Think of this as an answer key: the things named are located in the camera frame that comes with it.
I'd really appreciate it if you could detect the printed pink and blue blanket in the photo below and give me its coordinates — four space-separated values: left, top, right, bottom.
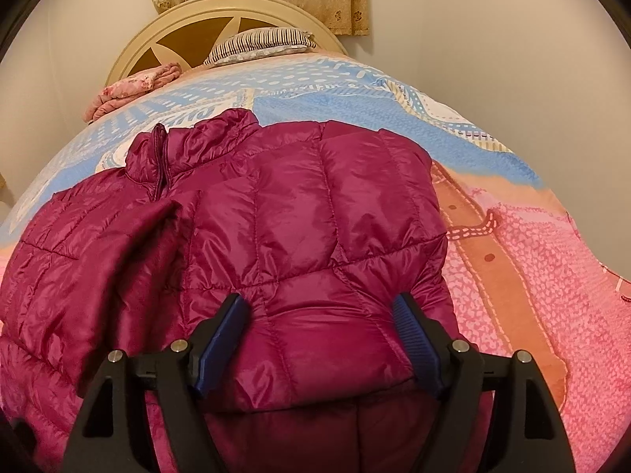
0 52 631 473

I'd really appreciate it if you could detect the magenta puffer jacket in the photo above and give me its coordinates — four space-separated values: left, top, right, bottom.
0 108 494 473

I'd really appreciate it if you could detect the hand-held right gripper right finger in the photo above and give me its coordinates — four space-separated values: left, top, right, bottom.
392 292 577 473

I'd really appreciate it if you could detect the striped pillow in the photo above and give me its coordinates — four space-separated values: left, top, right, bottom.
203 28 318 67

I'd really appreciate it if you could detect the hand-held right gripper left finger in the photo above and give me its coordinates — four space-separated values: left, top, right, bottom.
60 294 250 473

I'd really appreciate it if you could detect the folded pink floral quilt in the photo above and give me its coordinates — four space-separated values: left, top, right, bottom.
83 62 182 123

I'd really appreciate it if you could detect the cream wooden headboard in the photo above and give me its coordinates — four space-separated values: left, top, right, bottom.
105 0 349 92

